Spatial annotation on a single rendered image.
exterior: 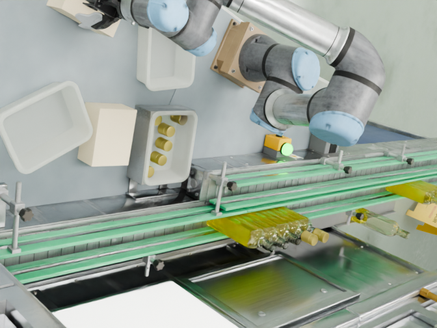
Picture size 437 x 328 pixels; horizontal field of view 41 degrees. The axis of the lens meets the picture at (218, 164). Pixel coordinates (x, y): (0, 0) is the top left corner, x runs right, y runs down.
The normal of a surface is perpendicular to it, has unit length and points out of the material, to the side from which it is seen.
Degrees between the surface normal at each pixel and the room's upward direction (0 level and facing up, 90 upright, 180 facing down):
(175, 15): 1
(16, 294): 90
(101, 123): 0
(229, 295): 90
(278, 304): 90
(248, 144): 0
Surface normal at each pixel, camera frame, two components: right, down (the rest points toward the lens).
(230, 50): -0.62, -0.26
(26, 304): 0.16, -0.95
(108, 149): 0.67, 0.30
